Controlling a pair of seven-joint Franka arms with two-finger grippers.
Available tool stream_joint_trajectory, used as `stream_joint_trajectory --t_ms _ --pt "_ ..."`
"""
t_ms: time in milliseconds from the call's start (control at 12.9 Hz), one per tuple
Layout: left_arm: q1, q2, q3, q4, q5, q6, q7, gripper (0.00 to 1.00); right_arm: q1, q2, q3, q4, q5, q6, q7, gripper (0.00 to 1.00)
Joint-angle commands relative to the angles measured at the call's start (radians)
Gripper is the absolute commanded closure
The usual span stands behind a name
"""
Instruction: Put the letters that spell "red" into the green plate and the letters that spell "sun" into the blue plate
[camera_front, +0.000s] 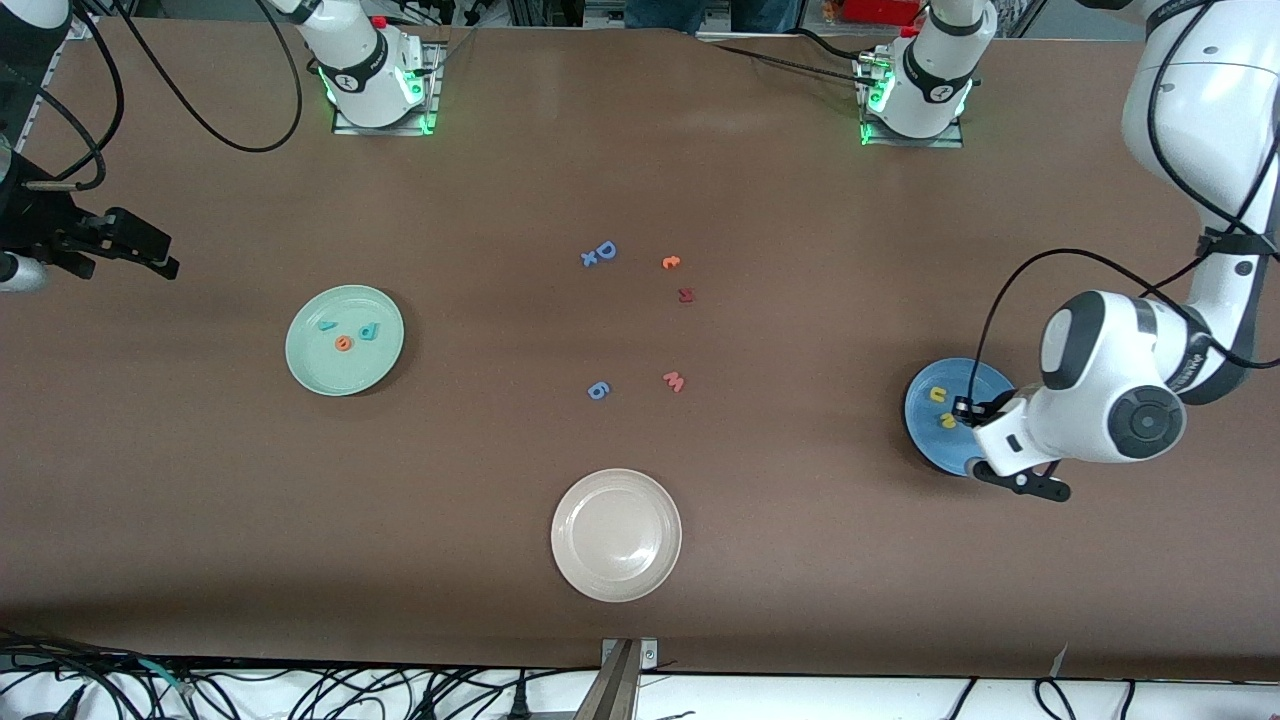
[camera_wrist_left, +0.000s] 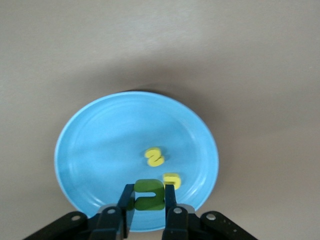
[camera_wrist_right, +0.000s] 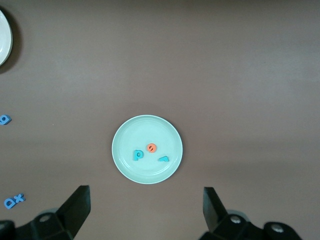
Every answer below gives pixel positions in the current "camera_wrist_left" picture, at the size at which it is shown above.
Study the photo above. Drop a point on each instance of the blue plate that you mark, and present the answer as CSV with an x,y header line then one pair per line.
x,y
112,150

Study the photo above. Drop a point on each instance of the yellow foam letter u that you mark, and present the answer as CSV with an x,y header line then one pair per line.
x,y
171,175

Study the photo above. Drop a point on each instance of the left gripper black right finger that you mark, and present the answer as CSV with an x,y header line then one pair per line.
x,y
175,225

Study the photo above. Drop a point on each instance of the brown table cover mat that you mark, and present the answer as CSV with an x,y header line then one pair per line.
x,y
150,50

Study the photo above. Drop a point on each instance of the yellow foam letter s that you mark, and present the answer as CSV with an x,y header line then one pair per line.
x,y
154,157

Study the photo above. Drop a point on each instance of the green foam letter u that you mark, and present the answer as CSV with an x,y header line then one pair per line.
x,y
147,186

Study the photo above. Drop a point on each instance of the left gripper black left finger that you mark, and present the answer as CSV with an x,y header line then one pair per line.
x,y
107,225

